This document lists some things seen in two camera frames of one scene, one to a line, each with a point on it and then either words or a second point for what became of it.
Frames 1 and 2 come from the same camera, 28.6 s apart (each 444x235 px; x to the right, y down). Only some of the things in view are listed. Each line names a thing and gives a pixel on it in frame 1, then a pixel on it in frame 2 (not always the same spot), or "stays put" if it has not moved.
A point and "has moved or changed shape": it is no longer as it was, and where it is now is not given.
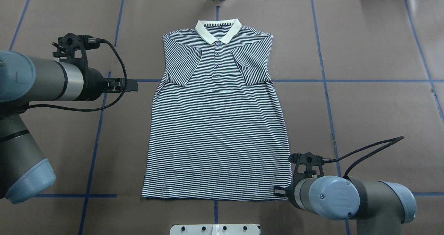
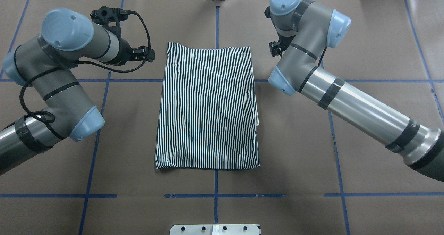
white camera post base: (214, 229) stays put
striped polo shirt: (218, 130) has moved or changed shape
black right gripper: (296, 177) to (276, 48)
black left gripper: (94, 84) to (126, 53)
